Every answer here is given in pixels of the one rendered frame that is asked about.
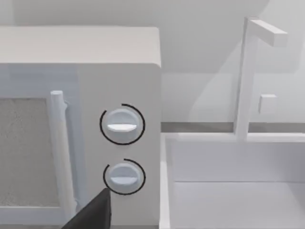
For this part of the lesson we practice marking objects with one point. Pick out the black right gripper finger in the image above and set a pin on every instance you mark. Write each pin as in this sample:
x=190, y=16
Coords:
x=95, y=212

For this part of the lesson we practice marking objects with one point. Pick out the white microwave knob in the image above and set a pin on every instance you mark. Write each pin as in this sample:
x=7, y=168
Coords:
x=124, y=177
x=122, y=124

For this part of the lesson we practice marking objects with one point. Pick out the microwave door with grey window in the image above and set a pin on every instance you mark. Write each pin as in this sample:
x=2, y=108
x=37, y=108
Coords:
x=35, y=148

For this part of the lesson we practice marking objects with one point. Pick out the white sink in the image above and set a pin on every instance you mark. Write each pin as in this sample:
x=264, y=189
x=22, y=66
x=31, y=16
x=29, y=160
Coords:
x=228, y=181

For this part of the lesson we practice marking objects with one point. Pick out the pale microwave oven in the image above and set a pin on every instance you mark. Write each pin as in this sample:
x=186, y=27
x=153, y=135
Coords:
x=133, y=71

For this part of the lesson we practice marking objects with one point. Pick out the tall white tap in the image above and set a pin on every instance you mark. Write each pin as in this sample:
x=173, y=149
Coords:
x=247, y=76

